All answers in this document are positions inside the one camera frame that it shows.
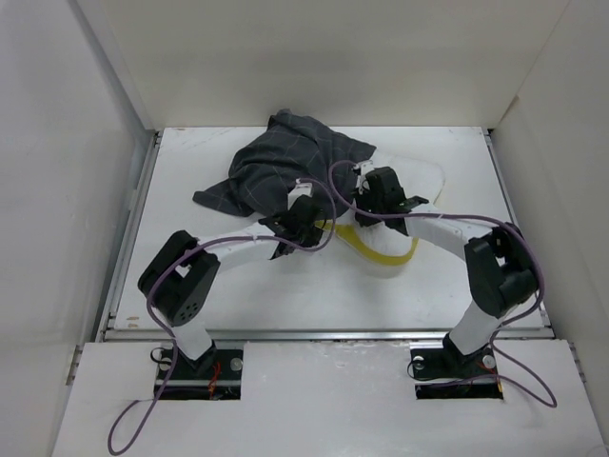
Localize cream pillow with yellow edge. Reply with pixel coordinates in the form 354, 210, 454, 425
328, 152, 445, 268

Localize dark grey checked pillowcase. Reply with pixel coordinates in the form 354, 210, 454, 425
192, 109, 377, 217

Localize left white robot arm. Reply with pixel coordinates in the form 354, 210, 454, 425
137, 195, 324, 378

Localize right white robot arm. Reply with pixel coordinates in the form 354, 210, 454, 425
353, 161, 539, 380

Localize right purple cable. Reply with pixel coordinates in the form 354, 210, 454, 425
327, 160, 559, 408

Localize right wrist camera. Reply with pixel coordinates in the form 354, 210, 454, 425
352, 160, 375, 194

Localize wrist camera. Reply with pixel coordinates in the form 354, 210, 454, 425
352, 160, 375, 194
287, 180, 313, 209

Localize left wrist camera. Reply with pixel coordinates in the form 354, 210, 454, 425
287, 180, 313, 209

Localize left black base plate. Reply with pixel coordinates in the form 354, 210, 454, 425
149, 347, 244, 387

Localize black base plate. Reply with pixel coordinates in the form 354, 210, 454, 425
149, 347, 244, 387
409, 348, 497, 382

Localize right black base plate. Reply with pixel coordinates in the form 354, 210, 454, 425
409, 348, 497, 382

